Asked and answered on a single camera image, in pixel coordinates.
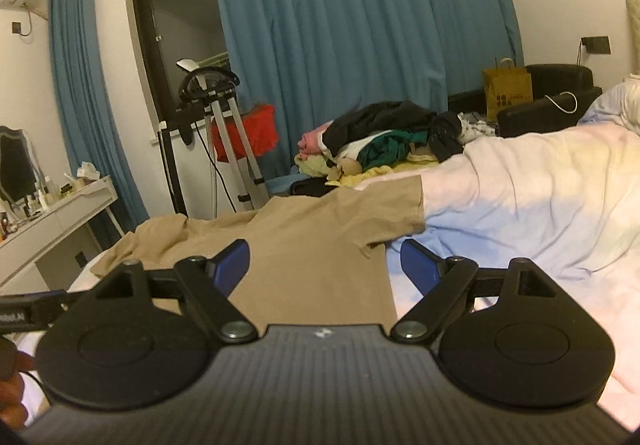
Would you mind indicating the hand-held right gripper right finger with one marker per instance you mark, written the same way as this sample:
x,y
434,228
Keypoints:
x,y
418,267

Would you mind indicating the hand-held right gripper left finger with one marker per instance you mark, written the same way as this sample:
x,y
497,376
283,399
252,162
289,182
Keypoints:
x,y
231,267

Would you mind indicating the tan t-shirt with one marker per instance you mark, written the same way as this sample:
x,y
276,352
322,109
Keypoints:
x,y
310,245

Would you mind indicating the pile of mixed clothes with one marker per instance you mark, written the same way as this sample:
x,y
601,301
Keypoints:
x,y
385,140

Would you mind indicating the person's left hand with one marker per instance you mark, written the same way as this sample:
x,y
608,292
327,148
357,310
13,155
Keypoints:
x,y
12,400

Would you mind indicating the white dressing table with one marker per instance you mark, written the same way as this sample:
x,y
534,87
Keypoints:
x,y
55,230

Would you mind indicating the row of cosmetic bottles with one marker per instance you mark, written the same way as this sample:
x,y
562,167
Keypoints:
x,y
45,195

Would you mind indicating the pastel tie-dye blanket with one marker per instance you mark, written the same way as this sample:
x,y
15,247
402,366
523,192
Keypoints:
x,y
525,205

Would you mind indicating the red cloth bag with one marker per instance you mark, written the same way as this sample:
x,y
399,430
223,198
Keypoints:
x,y
257,132

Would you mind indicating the folding exercise machine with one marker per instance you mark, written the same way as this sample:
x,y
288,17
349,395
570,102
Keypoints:
x,y
220,125

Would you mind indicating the ornate vanity mirror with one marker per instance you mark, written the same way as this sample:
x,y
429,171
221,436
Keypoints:
x,y
17,165

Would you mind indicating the tissue box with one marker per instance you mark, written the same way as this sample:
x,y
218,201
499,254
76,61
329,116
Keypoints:
x,y
89,171

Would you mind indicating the yellow paper shopping bag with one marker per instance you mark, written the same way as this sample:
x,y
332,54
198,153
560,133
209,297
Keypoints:
x,y
507,92

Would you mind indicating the black armchair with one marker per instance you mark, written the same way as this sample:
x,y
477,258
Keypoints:
x,y
555,90

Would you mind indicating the narrow blue curtain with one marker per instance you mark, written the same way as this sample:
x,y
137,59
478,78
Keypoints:
x,y
85,90

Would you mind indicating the dark glass balcony door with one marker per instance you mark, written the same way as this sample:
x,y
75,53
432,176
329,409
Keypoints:
x,y
175,25

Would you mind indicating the light lavender pillow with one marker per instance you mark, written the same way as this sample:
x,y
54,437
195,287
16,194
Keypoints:
x,y
612,102

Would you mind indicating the wide blue curtain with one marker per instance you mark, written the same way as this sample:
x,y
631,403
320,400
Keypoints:
x,y
350,15

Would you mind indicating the dark wall socket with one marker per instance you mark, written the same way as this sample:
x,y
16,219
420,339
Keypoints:
x,y
18,27

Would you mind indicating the black wall switch panel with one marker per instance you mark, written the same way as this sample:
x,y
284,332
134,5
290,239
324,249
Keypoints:
x,y
597,45

